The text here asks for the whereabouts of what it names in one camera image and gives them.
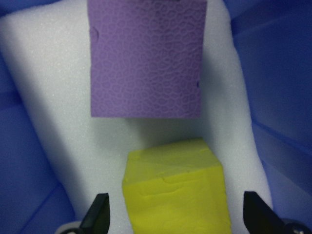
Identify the purple foam cube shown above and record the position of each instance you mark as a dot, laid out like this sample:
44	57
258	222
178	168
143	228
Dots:
146	61

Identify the blue plastic storage bin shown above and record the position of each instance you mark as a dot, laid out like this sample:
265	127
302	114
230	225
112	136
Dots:
280	73

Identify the yellow foam cube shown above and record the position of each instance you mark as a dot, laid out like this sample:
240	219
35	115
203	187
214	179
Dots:
175	195

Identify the white foam pad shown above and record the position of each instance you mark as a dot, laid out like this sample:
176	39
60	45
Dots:
48	73

